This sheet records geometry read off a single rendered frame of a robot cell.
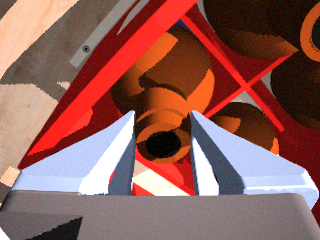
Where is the orange bottle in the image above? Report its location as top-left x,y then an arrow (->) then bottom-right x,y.
261,51 -> 320,131
110,19 -> 214,164
196,0 -> 320,62
208,91 -> 279,156

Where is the red crate with dividers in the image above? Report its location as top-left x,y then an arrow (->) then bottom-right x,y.
17,0 -> 320,227

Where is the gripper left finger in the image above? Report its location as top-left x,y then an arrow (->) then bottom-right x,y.
8,111 -> 136,196

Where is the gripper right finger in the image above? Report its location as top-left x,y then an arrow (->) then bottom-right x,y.
190,111 -> 319,209

